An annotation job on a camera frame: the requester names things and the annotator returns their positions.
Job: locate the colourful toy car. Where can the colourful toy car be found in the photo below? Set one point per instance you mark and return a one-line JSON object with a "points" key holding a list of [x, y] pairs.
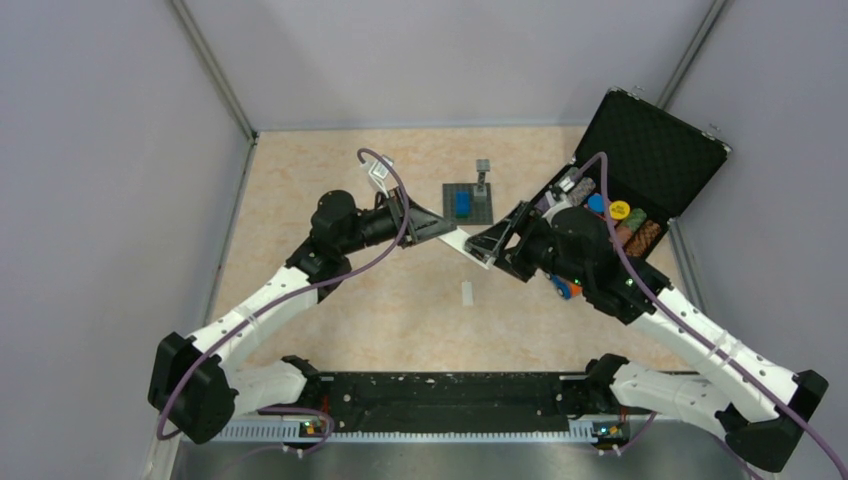
{"points": [[567, 289]]}

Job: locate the grey lego baseplate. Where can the grey lego baseplate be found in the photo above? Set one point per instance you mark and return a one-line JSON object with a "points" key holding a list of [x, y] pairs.
{"points": [[482, 213]]}

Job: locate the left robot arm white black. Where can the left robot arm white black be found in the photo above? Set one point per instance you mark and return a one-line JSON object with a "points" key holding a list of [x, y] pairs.
{"points": [[198, 384]]}

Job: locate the blue round chip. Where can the blue round chip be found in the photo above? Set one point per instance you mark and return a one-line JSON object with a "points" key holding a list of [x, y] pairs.
{"points": [[595, 203]]}

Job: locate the yellow dealer button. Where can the yellow dealer button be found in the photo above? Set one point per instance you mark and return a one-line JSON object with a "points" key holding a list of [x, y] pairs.
{"points": [[619, 210]]}

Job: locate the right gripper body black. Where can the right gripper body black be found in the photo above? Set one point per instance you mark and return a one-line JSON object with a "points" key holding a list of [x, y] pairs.
{"points": [[535, 248]]}

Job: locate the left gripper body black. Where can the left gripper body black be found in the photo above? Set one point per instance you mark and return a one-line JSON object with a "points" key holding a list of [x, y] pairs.
{"points": [[396, 210]]}

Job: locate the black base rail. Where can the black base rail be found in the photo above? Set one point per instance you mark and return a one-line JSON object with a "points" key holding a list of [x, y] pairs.
{"points": [[458, 402]]}

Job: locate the black poker chip case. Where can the black poker chip case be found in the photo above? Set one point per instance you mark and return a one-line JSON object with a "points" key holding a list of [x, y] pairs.
{"points": [[656, 162]]}

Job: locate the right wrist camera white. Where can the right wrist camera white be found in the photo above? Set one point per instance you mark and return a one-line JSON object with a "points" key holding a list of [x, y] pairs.
{"points": [[557, 192]]}

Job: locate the blue lego brick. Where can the blue lego brick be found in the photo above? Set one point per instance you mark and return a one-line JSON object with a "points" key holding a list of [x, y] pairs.
{"points": [[462, 204]]}

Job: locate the white remote control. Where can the white remote control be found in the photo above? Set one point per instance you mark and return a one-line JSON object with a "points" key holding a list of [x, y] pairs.
{"points": [[457, 240]]}

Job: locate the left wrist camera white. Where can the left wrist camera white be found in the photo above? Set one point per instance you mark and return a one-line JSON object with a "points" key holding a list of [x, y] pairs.
{"points": [[377, 173]]}

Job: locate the white remote battery cover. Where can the white remote battery cover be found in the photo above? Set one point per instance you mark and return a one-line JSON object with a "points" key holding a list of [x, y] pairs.
{"points": [[467, 293]]}

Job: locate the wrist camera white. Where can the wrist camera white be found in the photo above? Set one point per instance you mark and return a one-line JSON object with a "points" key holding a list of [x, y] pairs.
{"points": [[557, 192], [377, 173]]}

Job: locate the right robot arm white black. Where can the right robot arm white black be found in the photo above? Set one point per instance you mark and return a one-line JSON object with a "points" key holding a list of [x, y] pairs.
{"points": [[757, 408]]}

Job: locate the grey lego tower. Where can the grey lego tower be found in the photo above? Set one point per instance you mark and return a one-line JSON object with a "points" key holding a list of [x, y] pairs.
{"points": [[480, 190]]}

